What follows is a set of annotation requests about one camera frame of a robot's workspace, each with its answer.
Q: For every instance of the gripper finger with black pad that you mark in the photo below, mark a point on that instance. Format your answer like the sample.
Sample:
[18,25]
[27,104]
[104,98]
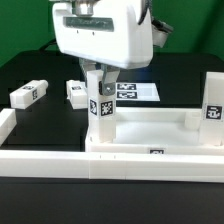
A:
[109,78]
[87,65]

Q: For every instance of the white desk tabletop tray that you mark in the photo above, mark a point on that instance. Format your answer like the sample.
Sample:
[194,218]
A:
[174,131]

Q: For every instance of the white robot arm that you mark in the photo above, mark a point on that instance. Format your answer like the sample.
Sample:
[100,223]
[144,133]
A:
[117,34]

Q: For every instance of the fiducial marker sheet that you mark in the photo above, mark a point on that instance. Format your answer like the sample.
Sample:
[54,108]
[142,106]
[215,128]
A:
[137,92]

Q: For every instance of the white U-shaped fence frame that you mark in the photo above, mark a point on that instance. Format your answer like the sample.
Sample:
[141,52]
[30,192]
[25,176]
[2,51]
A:
[118,166]

